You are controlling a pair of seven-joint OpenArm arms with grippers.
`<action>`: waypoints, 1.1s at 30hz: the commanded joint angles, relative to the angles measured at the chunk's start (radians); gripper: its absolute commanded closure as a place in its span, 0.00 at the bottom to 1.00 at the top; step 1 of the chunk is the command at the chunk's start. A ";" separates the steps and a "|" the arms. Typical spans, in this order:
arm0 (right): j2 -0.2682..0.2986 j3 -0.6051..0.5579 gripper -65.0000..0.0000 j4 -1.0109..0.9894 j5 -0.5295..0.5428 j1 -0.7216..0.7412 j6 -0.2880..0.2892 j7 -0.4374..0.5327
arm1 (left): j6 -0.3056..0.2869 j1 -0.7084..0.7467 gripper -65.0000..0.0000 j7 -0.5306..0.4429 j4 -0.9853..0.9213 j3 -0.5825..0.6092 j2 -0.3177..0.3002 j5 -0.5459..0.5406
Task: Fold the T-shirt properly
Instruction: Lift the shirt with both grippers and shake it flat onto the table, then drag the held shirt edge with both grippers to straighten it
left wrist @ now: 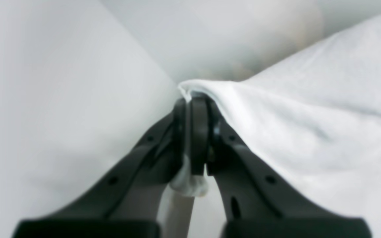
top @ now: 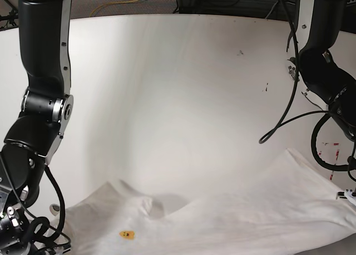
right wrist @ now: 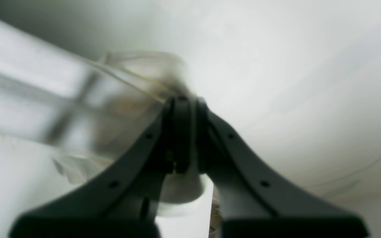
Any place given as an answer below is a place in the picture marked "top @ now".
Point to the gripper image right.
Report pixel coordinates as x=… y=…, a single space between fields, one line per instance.
x=349 y=195

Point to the red tape rectangle marking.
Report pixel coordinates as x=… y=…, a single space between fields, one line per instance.
x=330 y=152

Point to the white T-shirt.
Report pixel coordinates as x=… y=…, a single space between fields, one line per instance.
x=289 y=208

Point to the left table cable grommet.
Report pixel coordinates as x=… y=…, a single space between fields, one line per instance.
x=55 y=209

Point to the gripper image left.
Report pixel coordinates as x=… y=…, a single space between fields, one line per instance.
x=22 y=236

